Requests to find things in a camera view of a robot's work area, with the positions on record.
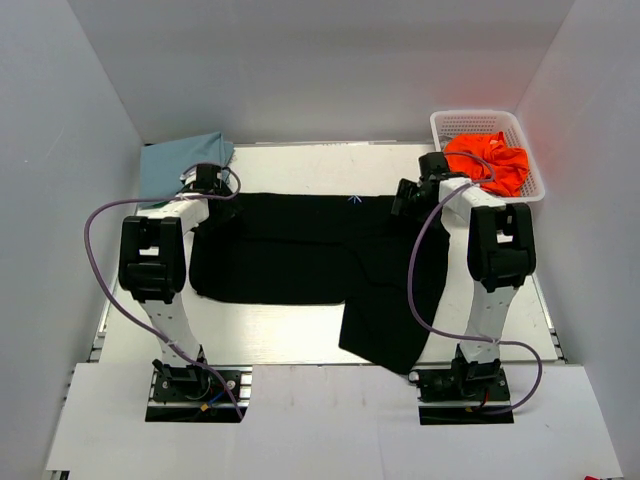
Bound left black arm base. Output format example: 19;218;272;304
145;359;252;424

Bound crumpled orange t-shirt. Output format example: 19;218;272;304
444;131;530;197

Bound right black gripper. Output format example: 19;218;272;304
392;178;444;231

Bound black t-shirt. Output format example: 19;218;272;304
189;193;450;375

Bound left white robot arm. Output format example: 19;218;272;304
118;163;241;399

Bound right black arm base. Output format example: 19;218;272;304
408;357;514;426

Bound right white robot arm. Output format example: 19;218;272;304
392;152;536;399

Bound folded blue-grey t-shirt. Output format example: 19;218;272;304
139;132;235;198

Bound white plastic basket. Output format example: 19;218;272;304
430;110;545;202

